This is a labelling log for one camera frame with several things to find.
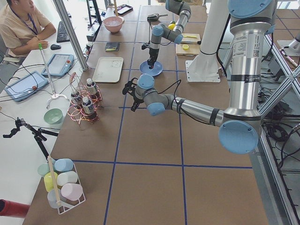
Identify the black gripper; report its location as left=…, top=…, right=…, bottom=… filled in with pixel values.
left=122, top=77, right=143, bottom=112
left=142, top=42, right=159, bottom=66

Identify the blue plate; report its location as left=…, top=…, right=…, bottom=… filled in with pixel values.
left=139, top=61, right=163, bottom=76

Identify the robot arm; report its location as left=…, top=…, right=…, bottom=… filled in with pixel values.
left=142, top=0, right=191, bottom=69
left=122, top=0, right=277, bottom=154

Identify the lemon half slice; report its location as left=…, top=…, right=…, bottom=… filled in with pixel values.
left=181, top=44, right=189, bottom=51

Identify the yellow lemon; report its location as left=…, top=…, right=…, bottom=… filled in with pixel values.
left=168, top=24, right=176, bottom=30

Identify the grey yellow cloth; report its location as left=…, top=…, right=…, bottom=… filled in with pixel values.
left=105, top=42, right=120, bottom=52

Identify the metal scoop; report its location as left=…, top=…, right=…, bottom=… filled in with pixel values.
left=147, top=14, right=168, bottom=22

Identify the cream bear tray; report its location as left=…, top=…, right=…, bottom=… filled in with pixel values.
left=92, top=57, right=123, bottom=83

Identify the wooden cutting board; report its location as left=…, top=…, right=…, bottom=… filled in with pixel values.
left=176, top=33, right=201, bottom=56

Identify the bottle white cap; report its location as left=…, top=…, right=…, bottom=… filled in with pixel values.
left=71, top=91, right=82, bottom=109
left=86, top=78, right=97, bottom=95
left=82, top=97, right=97, bottom=120

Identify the steel rod black tip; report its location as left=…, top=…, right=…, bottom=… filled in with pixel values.
left=181, top=41, right=201, bottom=45

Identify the reacher grabber stick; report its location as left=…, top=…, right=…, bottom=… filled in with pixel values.
left=38, top=42, right=70, bottom=109

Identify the green bowl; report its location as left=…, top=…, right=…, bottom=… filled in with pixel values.
left=44, top=108, right=63, bottom=124

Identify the teach pendant far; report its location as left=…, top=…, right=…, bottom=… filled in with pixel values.
left=47, top=53, right=74, bottom=77

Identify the teach pendant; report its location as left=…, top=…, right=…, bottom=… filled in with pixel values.
left=47, top=53, right=74, bottom=77
left=4, top=71, right=49, bottom=102

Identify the black keyboard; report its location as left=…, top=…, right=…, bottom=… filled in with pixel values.
left=56, top=21, right=70, bottom=43

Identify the blue cup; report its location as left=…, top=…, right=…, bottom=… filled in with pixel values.
left=54, top=158, right=73, bottom=173

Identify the black mouse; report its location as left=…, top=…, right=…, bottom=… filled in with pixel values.
left=50, top=44, right=61, bottom=50

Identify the black tripod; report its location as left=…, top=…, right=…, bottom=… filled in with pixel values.
left=2, top=117, right=59, bottom=162

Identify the white cup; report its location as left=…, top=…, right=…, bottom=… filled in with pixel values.
left=57, top=171, right=78, bottom=186

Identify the pink cup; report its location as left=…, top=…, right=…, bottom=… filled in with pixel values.
left=61, top=183, right=83, bottom=201

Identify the yellow cup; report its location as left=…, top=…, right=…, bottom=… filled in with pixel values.
left=44, top=172, right=54, bottom=192

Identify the teach pendant near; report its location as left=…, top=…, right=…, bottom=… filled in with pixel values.
left=4, top=71, right=49, bottom=102

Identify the seated person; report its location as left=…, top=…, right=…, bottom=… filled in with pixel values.
left=0, top=0, right=56, bottom=57

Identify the copper wire bottle rack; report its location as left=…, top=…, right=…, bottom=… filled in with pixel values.
left=67, top=72, right=103, bottom=124

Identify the aluminium frame post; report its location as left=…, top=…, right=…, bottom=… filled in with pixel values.
left=53, top=0, right=89, bottom=71

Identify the white wire cup basket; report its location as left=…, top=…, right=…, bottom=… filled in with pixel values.
left=47, top=156, right=86, bottom=215

